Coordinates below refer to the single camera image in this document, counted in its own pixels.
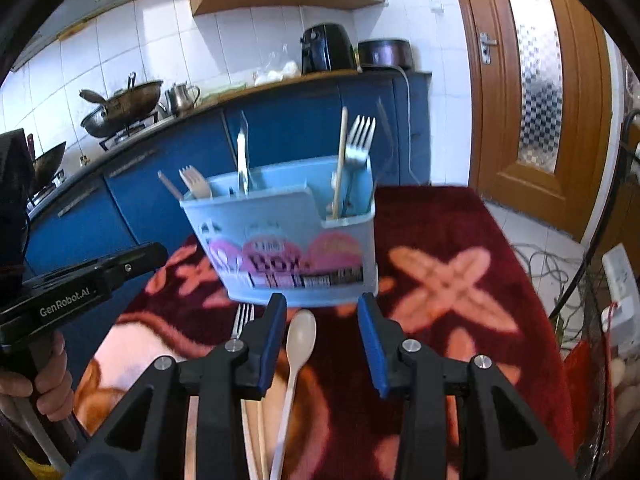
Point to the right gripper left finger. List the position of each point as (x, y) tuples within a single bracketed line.
[(145, 435)]

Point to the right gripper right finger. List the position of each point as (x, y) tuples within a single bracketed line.
[(500, 437)]

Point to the beige chopstick slanted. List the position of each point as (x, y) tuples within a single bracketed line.
[(171, 188)]

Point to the beige plastic spoon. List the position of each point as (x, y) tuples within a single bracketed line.
[(300, 341)]

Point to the beige plastic fork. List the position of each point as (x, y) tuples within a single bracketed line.
[(196, 183)]

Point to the steel knife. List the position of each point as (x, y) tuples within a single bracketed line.
[(242, 155)]

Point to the steel fork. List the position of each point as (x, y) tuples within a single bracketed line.
[(359, 140), (244, 314)]

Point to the person's left hand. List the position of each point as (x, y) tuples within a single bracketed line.
[(53, 385)]

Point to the blue base cabinets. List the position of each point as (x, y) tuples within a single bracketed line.
[(118, 202)]

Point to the black wok left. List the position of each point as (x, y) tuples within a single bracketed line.
[(46, 165)]

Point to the red floral blanket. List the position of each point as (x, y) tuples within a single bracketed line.
[(448, 276)]

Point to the white power strip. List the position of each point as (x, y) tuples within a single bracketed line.
[(620, 319)]

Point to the large steel wok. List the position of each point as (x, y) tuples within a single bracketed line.
[(122, 109)]

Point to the gas stove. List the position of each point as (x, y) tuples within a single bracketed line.
[(126, 133)]

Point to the light blue chopstick box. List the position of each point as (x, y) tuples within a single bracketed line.
[(280, 237)]

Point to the steel kettle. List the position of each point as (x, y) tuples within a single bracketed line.
[(181, 98)]

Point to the wooden door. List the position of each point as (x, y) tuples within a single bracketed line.
[(542, 110)]

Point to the black air fryer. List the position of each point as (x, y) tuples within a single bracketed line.
[(325, 48)]

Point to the dark rice cooker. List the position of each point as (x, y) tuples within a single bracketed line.
[(387, 52)]

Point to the black wire rack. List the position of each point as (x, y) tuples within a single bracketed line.
[(587, 364)]

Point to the door handle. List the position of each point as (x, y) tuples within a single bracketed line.
[(485, 44)]

